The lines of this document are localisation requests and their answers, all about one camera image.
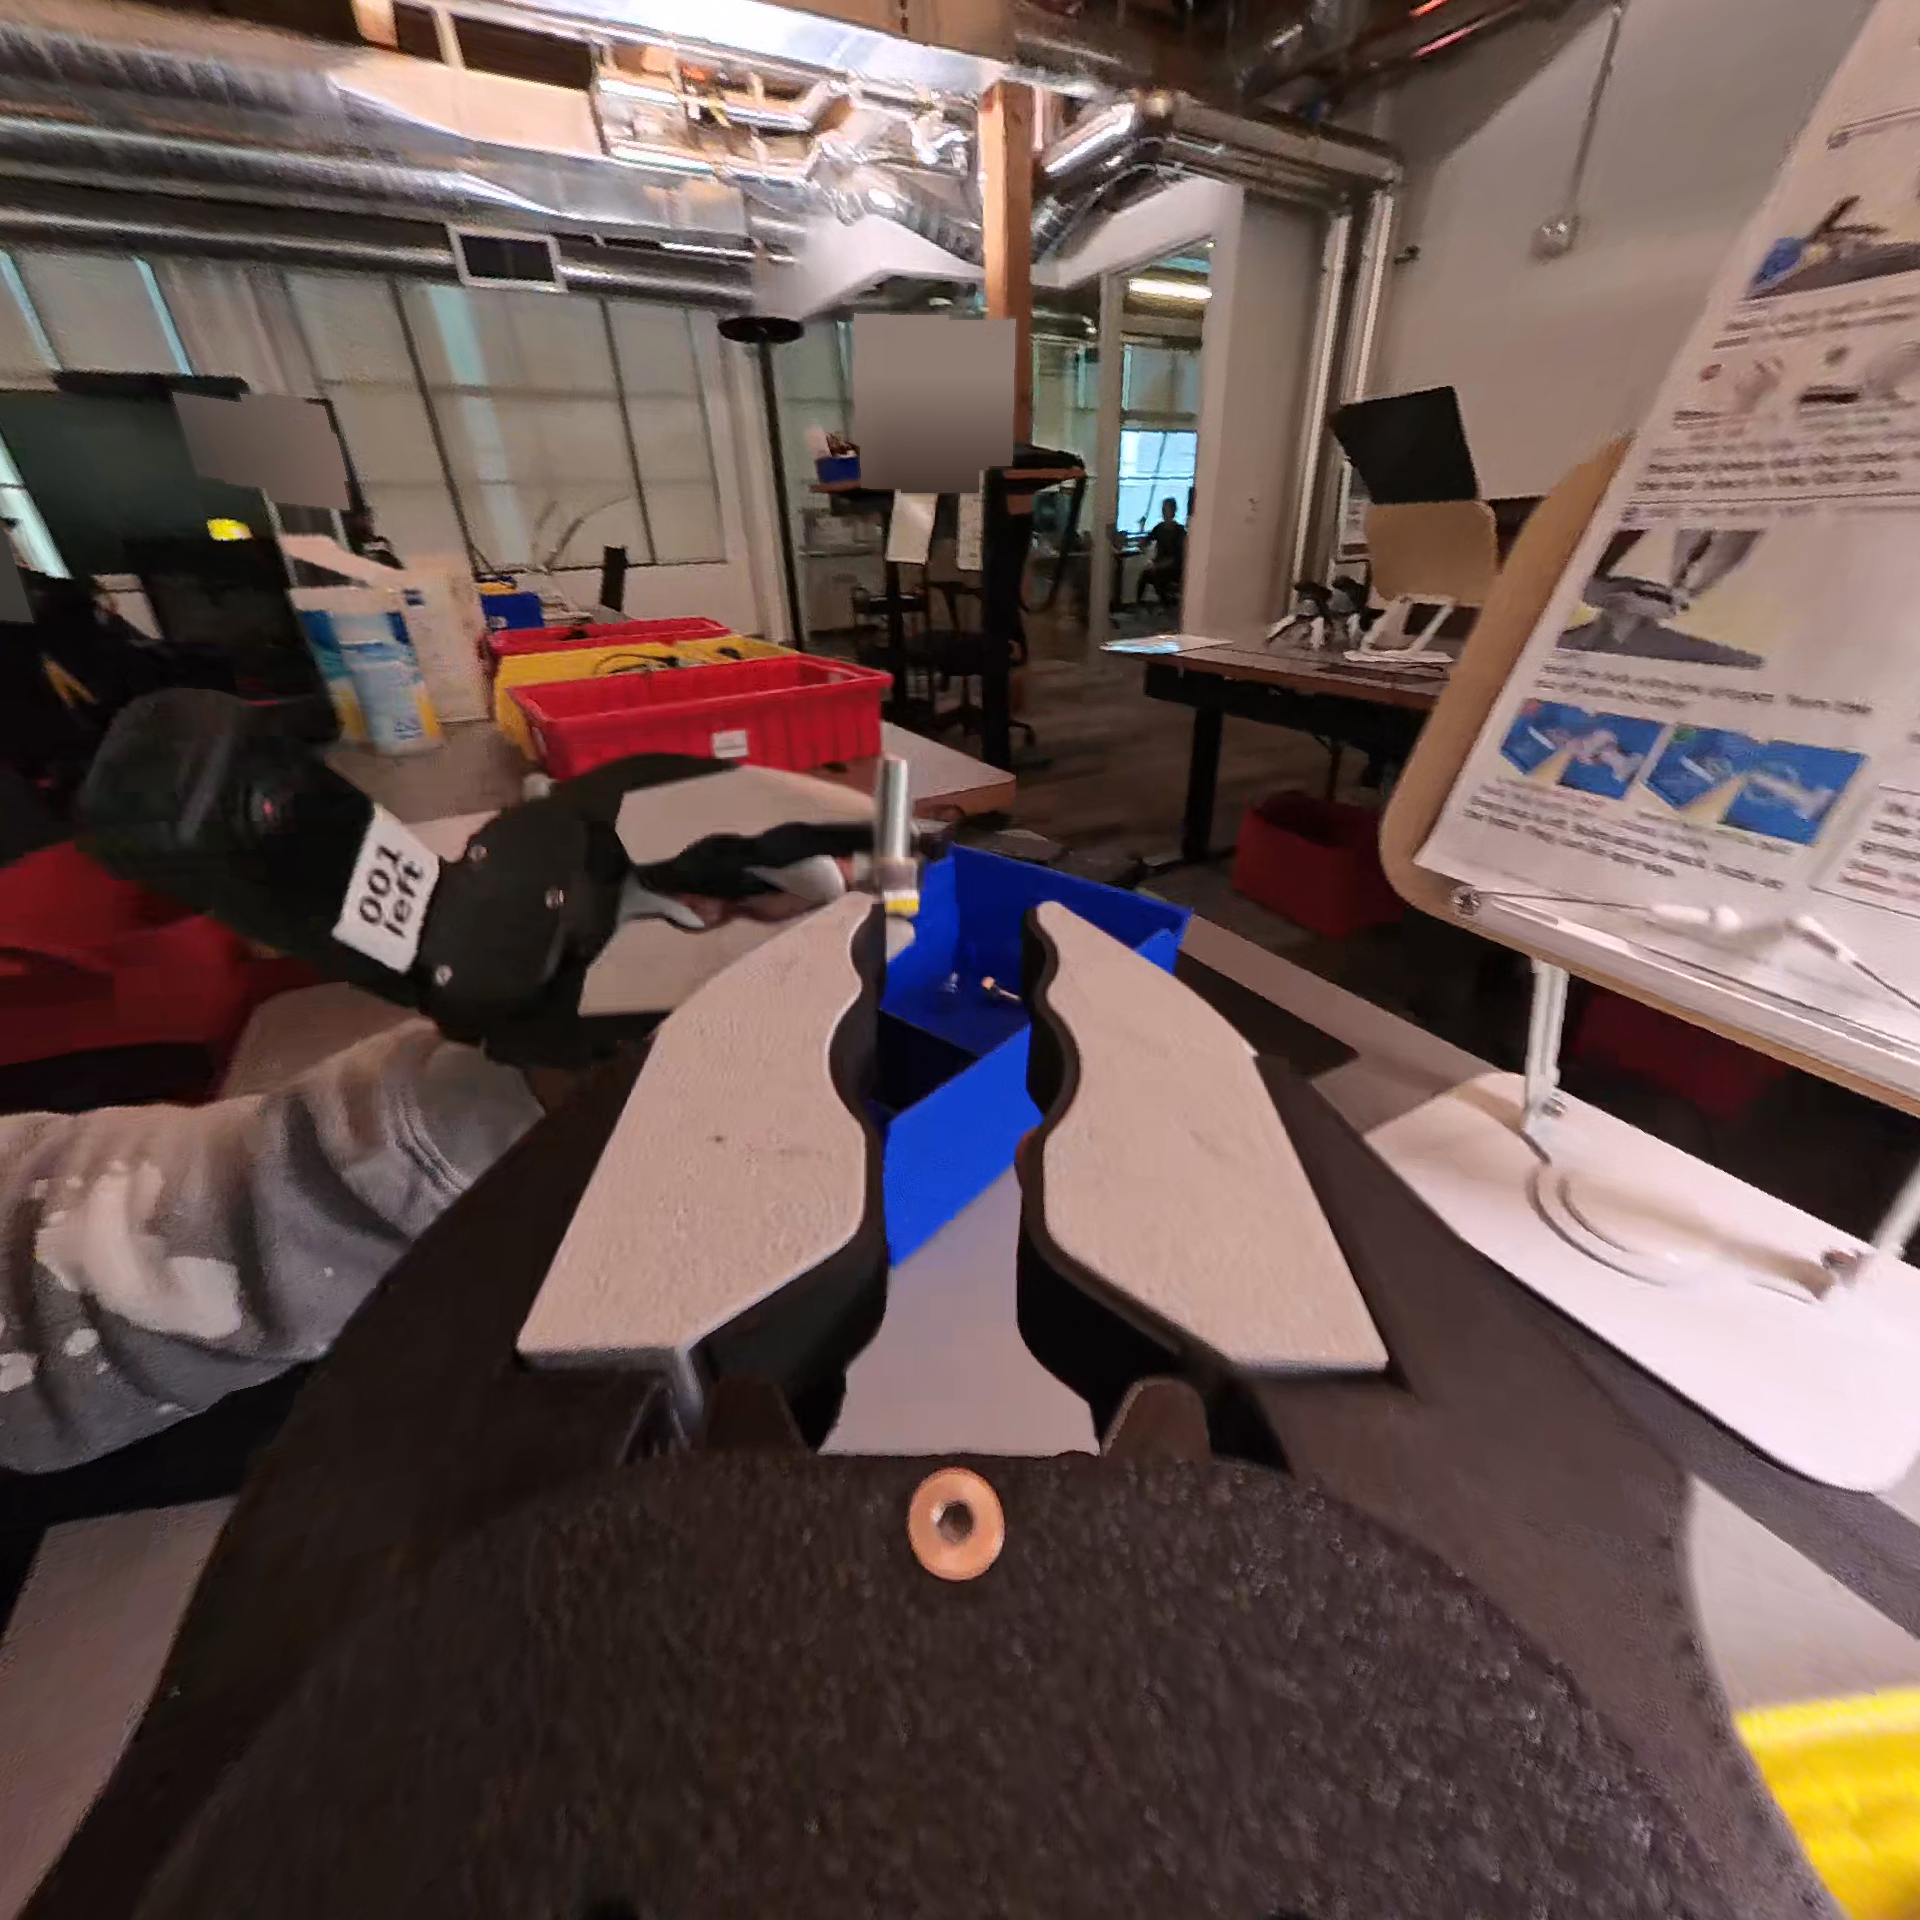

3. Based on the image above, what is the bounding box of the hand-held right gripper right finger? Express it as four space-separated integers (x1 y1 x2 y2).
1018 901 1393 1455

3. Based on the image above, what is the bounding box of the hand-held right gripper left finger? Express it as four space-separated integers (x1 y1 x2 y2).
515 891 895 1450

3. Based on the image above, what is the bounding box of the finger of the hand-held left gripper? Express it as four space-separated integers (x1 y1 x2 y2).
631 817 890 921
521 753 741 845

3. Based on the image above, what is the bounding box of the blue plastic bin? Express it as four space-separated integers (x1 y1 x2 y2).
866 843 1193 1268

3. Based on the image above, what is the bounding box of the yellow plastic bin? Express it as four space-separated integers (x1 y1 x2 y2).
1734 1690 1920 1920

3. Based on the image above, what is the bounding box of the labelled red storage bin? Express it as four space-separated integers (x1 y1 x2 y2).
547 657 893 780

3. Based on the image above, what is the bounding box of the yellow storage tray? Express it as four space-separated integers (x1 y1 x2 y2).
492 637 804 753

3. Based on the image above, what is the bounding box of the wipes canister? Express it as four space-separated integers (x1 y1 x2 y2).
292 586 447 756

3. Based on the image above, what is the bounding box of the wooden document stand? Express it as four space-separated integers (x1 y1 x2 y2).
1372 434 1920 1497

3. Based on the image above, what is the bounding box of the red crate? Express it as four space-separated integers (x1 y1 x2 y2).
1567 991 1802 1121
1231 791 1412 940

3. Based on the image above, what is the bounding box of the black standing desk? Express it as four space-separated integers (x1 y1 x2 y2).
977 449 1087 775

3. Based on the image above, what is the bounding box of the black printer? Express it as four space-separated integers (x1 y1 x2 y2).
127 533 339 706

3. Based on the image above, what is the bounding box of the red tote bag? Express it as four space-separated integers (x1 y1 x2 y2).
0 839 325 1067

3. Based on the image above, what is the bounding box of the black floor lamp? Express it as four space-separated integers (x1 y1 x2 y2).
717 311 811 647

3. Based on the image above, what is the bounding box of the wooden office desk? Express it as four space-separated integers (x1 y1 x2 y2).
1101 632 1449 874

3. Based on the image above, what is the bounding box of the black desk device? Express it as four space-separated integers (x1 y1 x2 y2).
1267 577 1374 650

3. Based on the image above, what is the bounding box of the large dark screen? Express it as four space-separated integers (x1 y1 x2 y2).
0 375 362 579

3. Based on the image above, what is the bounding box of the spare document stand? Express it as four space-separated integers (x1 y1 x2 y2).
1357 497 1501 663

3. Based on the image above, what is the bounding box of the black light panel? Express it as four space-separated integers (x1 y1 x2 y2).
1329 387 1489 506

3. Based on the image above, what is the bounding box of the printed instruction sheet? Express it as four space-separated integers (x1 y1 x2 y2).
1414 0 1920 1058

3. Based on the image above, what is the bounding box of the wooden post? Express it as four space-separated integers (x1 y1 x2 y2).
979 83 1041 452

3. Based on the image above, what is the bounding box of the silver air duct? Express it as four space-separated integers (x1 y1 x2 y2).
0 113 759 257

